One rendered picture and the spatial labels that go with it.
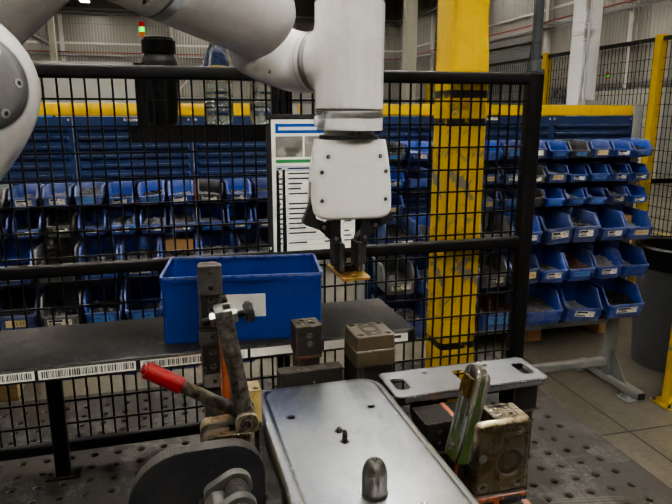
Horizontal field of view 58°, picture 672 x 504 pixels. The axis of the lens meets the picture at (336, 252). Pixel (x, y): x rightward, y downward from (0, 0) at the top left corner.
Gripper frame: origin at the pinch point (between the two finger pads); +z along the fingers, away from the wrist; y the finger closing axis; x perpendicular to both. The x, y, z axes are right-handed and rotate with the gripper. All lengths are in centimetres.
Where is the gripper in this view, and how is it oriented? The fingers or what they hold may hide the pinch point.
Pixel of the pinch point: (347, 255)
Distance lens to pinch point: 78.8
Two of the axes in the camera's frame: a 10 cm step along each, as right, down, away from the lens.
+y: 9.6, -0.6, 2.7
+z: 0.0, 9.8, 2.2
